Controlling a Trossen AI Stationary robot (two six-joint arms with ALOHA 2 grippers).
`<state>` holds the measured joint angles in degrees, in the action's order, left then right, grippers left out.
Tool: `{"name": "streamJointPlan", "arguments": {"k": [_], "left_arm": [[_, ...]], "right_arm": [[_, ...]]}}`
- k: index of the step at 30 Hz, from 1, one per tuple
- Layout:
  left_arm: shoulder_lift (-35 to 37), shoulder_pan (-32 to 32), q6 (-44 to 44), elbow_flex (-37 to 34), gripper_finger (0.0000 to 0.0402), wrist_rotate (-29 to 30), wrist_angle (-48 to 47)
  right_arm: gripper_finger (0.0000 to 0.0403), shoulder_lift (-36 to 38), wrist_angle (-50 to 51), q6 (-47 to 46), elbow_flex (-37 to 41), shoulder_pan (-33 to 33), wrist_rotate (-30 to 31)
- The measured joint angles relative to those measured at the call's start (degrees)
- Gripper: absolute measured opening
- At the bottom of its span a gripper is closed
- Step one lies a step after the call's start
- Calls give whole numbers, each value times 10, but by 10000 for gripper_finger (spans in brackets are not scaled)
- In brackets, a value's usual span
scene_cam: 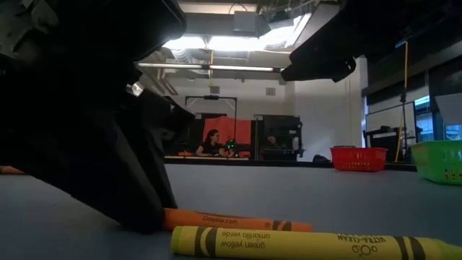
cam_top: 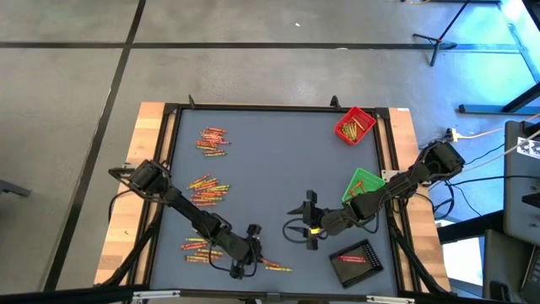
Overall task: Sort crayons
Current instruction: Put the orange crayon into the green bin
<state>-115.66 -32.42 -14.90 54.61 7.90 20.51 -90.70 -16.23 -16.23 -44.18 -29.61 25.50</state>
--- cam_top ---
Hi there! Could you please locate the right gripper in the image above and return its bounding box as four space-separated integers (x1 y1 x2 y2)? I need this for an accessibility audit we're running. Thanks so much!
286 189 338 251

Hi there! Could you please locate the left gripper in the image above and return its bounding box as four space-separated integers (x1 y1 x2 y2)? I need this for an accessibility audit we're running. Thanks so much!
229 224 270 280

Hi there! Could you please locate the red plastic basket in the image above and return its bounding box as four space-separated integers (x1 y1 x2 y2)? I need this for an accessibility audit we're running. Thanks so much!
334 106 377 147

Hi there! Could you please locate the grey table mat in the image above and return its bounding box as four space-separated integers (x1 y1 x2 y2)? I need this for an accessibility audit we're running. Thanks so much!
150 109 397 295

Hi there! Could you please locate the black plastic basket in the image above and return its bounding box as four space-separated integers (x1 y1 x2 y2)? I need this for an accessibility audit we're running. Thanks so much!
328 239 385 290

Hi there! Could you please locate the green plastic basket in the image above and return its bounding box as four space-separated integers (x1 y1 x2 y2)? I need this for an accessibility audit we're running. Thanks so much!
341 167 386 204

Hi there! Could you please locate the black floor beam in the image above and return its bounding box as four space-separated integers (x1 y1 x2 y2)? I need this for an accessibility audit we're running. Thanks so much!
437 209 506 245

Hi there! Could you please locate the grey equipment box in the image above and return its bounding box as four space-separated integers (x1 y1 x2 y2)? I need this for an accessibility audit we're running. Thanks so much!
482 229 540 304

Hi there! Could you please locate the grey equipment cabinet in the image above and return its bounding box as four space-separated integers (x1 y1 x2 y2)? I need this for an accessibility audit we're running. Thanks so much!
503 120 540 247

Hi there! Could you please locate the black tripod stand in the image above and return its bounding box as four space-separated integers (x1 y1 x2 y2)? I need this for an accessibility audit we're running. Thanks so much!
412 0 470 68

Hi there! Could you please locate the white fiducial marker sheet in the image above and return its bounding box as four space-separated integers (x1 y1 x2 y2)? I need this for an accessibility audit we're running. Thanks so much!
516 136 540 160

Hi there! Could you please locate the grey metal foot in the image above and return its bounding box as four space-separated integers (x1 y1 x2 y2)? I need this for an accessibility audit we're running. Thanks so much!
0 179 31 198

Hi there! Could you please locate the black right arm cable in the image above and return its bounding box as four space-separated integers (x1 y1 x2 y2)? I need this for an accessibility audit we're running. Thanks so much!
281 216 324 246

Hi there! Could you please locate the silver aluminium bracket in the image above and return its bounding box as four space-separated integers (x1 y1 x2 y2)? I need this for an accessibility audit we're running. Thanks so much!
365 295 417 304
132 290 181 301

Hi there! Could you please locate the black table frame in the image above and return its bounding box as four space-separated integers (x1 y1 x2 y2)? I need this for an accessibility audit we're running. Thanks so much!
96 100 451 304

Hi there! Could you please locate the black base cable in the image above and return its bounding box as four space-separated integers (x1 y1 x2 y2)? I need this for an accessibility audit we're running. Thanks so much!
108 185 143 223

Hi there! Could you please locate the white power cable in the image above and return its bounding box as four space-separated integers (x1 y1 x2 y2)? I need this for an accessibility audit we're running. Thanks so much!
456 112 540 140

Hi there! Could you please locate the metal rig base frame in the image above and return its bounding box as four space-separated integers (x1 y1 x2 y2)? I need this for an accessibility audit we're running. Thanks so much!
458 0 540 116

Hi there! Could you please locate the black floor cable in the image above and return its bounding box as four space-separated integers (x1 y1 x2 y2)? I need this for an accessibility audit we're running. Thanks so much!
446 174 540 187

